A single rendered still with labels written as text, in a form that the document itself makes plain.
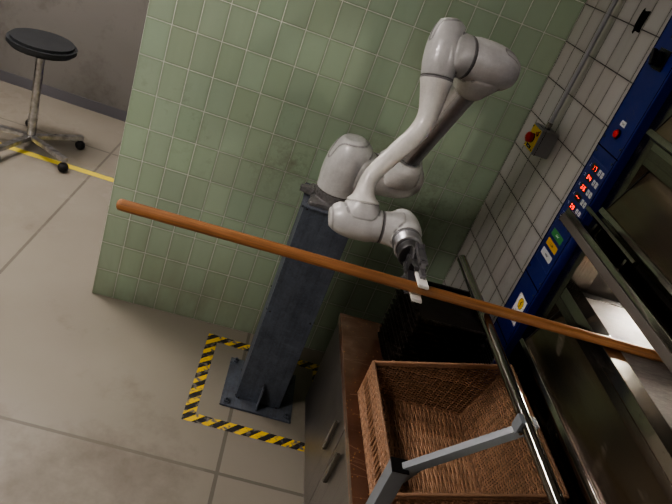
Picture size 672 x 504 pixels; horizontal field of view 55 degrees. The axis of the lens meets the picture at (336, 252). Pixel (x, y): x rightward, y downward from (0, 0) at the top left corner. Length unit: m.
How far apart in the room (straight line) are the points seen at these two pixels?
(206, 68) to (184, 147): 0.36
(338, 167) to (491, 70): 0.65
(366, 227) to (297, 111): 0.96
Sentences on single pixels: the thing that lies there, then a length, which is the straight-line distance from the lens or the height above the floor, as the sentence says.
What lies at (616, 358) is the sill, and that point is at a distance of 1.98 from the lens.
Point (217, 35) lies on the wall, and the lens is 2.72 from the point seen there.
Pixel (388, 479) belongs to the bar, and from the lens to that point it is 1.58.
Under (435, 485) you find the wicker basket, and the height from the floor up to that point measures 0.59.
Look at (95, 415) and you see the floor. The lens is 2.76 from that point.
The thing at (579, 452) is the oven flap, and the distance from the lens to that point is 1.96.
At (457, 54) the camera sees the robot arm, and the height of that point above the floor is 1.71.
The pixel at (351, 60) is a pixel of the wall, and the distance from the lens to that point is 2.72.
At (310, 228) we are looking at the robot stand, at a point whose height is 0.91.
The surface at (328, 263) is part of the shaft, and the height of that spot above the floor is 1.20.
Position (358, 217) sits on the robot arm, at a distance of 1.93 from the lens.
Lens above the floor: 2.00
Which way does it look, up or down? 28 degrees down
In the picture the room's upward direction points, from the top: 22 degrees clockwise
